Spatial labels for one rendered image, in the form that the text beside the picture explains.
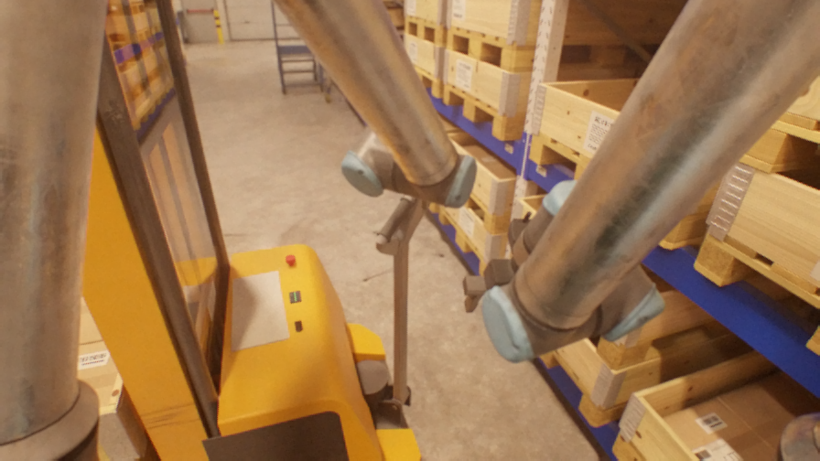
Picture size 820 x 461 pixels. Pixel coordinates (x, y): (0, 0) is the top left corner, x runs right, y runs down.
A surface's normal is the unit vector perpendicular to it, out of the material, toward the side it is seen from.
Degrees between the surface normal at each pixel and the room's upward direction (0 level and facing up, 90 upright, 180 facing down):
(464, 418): 0
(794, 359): 90
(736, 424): 0
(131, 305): 90
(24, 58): 85
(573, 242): 94
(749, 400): 0
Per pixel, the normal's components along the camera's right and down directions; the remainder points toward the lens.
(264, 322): 0.02, -0.88
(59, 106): 0.94, 0.24
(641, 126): -0.95, 0.11
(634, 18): 0.31, 0.46
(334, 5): 0.43, 0.75
